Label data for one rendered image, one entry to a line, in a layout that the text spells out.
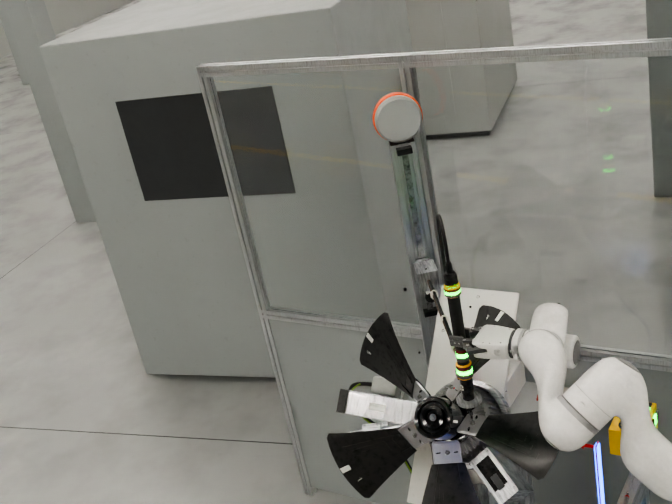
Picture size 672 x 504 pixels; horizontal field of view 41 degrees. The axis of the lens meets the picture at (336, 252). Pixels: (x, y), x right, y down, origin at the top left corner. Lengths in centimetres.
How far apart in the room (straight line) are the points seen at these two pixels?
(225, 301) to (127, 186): 81
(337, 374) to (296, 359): 20
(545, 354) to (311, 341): 195
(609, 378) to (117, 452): 358
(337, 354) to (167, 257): 161
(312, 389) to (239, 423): 111
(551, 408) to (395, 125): 129
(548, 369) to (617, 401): 15
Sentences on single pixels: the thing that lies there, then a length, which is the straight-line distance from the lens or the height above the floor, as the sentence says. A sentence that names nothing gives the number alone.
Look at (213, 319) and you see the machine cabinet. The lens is 509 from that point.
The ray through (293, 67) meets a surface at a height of 203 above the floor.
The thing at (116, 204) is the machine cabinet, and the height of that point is 116.
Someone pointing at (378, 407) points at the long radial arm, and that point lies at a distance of 283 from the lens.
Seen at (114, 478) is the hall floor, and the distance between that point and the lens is 488.
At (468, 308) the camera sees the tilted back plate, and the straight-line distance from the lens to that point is 288.
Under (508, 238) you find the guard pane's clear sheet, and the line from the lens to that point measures 309.
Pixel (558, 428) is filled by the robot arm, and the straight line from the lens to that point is 188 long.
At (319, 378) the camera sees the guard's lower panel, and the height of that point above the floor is 69.
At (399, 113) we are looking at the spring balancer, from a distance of 289.
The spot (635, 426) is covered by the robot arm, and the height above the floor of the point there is 157.
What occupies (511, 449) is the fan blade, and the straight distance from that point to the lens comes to 250.
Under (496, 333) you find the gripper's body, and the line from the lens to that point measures 238.
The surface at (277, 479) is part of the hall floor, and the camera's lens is 449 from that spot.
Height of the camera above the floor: 272
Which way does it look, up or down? 24 degrees down
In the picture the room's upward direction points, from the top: 12 degrees counter-clockwise
